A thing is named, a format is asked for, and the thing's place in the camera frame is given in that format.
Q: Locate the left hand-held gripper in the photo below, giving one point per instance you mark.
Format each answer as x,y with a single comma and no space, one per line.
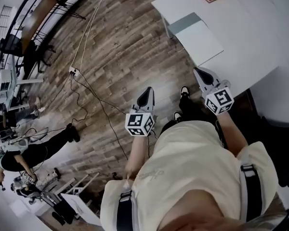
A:
139,123

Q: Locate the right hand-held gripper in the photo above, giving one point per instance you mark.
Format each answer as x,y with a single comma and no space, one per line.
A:
219,100

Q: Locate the person's right forearm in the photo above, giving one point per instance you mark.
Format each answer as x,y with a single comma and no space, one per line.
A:
231,133

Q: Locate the person's left forearm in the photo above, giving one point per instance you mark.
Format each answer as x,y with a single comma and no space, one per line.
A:
137,153

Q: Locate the person's right sneaker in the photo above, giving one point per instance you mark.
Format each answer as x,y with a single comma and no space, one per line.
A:
184,91

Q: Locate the person's sneaker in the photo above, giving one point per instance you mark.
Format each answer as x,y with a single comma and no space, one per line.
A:
184,91
177,117

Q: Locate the person's black trousers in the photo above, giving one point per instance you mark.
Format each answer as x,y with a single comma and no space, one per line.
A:
192,109

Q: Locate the person's left sneaker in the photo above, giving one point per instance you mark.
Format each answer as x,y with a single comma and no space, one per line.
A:
177,117

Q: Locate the white power strip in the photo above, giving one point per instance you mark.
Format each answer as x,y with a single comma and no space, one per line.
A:
74,71

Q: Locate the cream t-shirt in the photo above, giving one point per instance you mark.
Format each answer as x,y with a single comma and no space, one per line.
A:
187,165

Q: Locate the black office chair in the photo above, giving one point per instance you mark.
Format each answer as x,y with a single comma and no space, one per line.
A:
279,153

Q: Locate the person's face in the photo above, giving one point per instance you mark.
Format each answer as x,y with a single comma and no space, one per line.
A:
195,213

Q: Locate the white panel board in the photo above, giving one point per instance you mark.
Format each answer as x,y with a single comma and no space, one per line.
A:
82,206

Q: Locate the brown wooden table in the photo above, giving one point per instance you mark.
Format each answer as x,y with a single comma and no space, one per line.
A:
38,16

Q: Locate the white standing desk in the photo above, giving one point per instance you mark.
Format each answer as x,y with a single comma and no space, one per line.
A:
7,80

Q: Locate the small black chair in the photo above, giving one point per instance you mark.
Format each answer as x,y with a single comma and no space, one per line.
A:
10,44

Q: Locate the black metal railing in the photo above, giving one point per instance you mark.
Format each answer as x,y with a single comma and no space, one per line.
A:
21,9

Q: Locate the gripper fisheye camera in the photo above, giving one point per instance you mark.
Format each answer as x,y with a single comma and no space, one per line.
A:
225,83

